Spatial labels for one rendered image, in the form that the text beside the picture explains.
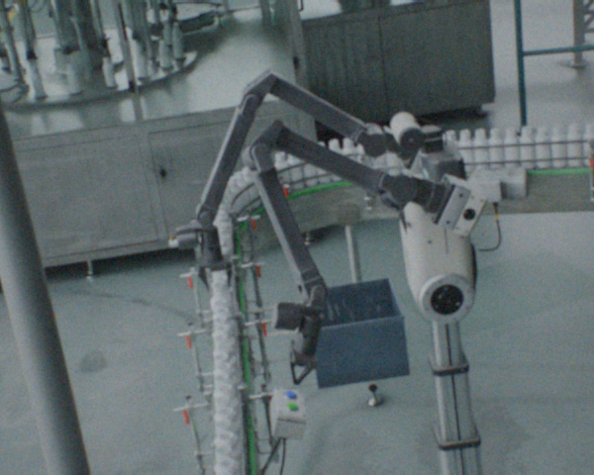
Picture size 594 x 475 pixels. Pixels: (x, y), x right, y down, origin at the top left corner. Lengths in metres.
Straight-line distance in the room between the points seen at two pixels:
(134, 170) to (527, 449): 2.88
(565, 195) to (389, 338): 1.27
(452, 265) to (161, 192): 3.58
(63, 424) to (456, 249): 2.77
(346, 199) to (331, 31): 3.62
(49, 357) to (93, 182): 6.15
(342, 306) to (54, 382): 3.58
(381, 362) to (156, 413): 1.79
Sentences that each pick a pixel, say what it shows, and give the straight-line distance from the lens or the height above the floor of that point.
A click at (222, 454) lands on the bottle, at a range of 2.91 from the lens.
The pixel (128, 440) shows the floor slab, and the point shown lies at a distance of 5.36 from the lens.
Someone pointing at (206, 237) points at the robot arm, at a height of 1.37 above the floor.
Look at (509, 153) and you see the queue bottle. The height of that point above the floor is 1.07.
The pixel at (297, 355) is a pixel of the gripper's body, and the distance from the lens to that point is 3.03.
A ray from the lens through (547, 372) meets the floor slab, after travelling 5.43.
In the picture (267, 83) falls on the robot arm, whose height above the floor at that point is 1.81.
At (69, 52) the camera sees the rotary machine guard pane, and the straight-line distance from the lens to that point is 6.60.
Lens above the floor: 2.69
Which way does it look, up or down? 22 degrees down
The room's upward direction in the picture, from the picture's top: 8 degrees counter-clockwise
